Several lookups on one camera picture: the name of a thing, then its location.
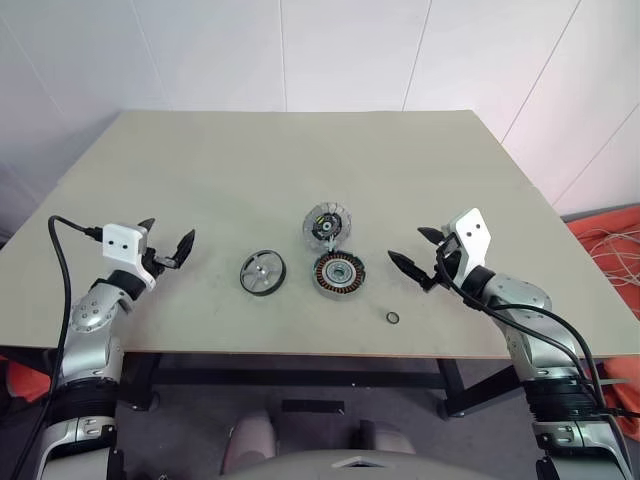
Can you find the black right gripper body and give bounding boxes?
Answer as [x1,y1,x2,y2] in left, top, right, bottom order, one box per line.
[422,234,466,292]

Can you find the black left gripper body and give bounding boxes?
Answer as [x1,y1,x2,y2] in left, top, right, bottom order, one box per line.
[142,245,179,280]

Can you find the black silver rotor wheel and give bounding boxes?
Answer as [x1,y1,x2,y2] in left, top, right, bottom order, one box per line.
[238,248,289,297]

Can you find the motor stator with copper windings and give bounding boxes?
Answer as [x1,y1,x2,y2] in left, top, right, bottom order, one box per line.
[310,251,370,301]

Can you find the round wire brush wheel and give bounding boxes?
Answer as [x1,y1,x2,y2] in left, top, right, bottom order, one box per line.
[302,201,354,251]

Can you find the large orange cloth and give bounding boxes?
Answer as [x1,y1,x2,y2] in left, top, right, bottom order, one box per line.
[569,199,640,441]

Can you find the black floor tape strip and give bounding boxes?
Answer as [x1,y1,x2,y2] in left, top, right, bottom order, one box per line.
[281,398,346,415]

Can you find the small orange cloth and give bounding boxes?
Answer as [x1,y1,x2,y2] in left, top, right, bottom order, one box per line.
[3,358,55,404]

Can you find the grey rounded leg shell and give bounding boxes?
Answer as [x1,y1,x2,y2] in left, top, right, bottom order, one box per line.
[359,419,417,457]
[222,409,280,476]

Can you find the black zip tie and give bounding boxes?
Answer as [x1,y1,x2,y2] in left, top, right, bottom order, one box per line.
[597,377,632,417]

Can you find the grey robot torso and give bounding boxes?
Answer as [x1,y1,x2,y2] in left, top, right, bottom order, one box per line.
[219,446,434,480]

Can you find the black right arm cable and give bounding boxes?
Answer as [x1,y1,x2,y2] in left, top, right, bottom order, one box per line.
[433,238,626,421]

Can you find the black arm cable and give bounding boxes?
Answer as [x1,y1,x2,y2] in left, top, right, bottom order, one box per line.
[433,238,626,421]
[7,214,107,480]

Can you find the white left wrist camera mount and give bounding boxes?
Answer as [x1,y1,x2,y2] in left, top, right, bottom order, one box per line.
[101,223,157,291]

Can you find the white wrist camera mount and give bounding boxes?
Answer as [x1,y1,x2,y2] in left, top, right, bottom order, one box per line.
[442,208,495,291]
[101,223,157,291]

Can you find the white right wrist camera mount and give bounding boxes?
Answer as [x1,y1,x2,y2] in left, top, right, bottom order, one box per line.
[442,208,495,291]

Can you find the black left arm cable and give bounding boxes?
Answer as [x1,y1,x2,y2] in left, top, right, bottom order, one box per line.
[7,214,107,480]

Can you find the black table frame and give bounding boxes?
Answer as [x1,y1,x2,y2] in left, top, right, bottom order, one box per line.
[0,347,509,419]

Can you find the white cable bundle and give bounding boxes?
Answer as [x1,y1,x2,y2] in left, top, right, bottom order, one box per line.
[585,225,640,290]

